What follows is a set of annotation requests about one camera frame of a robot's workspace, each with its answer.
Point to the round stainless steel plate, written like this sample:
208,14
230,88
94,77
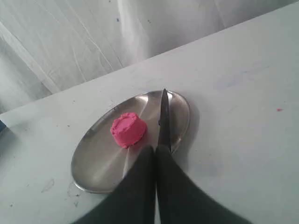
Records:
98,163

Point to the pink dough piece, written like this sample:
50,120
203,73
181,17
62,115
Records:
128,129

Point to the white backdrop curtain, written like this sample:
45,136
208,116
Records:
48,46

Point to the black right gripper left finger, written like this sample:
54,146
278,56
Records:
133,200

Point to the black knife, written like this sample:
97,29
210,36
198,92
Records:
164,138

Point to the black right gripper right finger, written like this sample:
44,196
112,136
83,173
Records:
181,201

